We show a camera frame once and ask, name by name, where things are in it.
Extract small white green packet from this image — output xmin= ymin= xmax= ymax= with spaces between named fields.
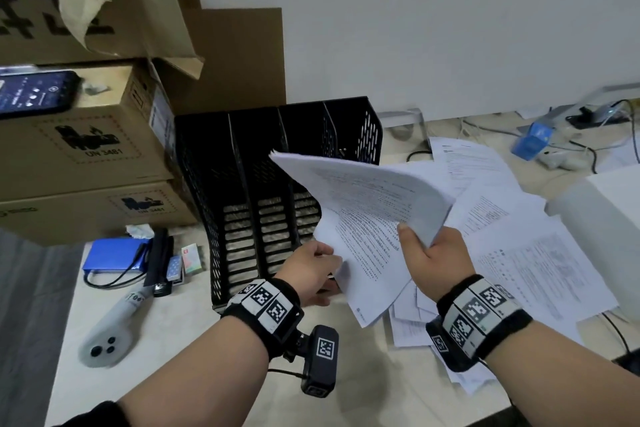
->
xmin=181 ymin=243 xmax=203 ymax=276

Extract black power strip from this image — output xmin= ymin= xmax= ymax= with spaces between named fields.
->
xmin=565 ymin=109 xmax=631 ymax=130

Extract black smartphone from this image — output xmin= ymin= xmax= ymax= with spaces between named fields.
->
xmin=0 ymin=70 xmax=83 ymax=121

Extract white handheld controller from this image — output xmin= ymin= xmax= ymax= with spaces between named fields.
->
xmin=77 ymin=284 xmax=156 ymax=370

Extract person's black sleeve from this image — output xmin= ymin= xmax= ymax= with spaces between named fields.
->
xmin=52 ymin=400 xmax=132 ymax=427

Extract large lettered cardboard box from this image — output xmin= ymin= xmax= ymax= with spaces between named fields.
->
xmin=0 ymin=0 xmax=203 ymax=80

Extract grey metal bracket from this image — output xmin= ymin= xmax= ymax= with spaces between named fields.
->
xmin=377 ymin=109 xmax=433 ymax=155
xmin=517 ymin=83 xmax=640 ymax=135

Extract small blue box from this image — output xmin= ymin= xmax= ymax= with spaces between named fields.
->
xmin=511 ymin=121 xmax=555 ymax=161

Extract black stapler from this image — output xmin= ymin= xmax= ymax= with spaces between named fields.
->
xmin=145 ymin=227 xmax=175 ymax=298

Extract blue power bank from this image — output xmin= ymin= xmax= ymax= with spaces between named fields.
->
xmin=82 ymin=237 xmax=151 ymax=274

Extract person's right hand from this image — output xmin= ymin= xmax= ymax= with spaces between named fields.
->
xmin=397 ymin=222 xmax=477 ymax=304

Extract flat cardboard box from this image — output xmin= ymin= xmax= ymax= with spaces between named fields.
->
xmin=0 ymin=180 xmax=201 ymax=248

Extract person's left hand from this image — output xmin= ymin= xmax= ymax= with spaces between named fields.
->
xmin=273 ymin=240 xmax=346 ymax=308

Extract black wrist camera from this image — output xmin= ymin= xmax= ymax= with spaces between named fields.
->
xmin=426 ymin=319 xmax=469 ymax=372
xmin=299 ymin=325 xmax=340 ymax=398

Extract black mesh file organizer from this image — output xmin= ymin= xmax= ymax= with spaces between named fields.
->
xmin=173 ymin=96 xmax=385 ymax=312

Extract person's left forearm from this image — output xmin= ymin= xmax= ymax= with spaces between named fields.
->
xmin=117 ymin=326 xmax=273 ymax=427

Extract pile of printed papers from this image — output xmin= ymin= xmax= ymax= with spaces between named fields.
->
xmin=387 ymin=136 xmax=621 ymax=396

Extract grey plug adapter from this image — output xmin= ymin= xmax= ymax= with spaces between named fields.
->
xmin=589 ymin=103 xmax=619 ymax=125

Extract looped black cable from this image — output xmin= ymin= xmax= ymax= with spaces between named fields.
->
xmin=83 ymin=241 xmax=151 ymax=290

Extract long black cable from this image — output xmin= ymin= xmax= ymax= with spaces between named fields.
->
xmin=612 ymin=99 xmax=640 ymax=165

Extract white coiled cables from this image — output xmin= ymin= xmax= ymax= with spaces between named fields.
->
xmin=457 ymin=116 xmax=523 ymax=142

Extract black marker wristband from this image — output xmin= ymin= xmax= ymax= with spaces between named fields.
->
xmin=425 ymin=274 xmax=533 ymax=374
xmin=221 ymin=277 xmax=305 ymax=362

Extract short black cable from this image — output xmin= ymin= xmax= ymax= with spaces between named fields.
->
xmin=569 ymin=140 xmax=599 ymax=175

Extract white box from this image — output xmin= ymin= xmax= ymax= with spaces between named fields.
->
xmin=545 ymin=163 xmax=640 ymax=312

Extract white handheld device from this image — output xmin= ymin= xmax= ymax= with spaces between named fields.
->
xmin=537 ymin=149 xmax=589 ymax=171

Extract printed paper bundle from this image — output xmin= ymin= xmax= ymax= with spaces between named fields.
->
xmin=269 ymin=150 xmax=457 ymax=330

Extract person's right forearm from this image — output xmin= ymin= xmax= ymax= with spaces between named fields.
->
xmin=482 ymin=319 xmax=640 ymax=427

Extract brown cardboard sheet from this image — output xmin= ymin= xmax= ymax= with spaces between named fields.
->
xmin=159 ymin=0 xmax=286 ymax=117

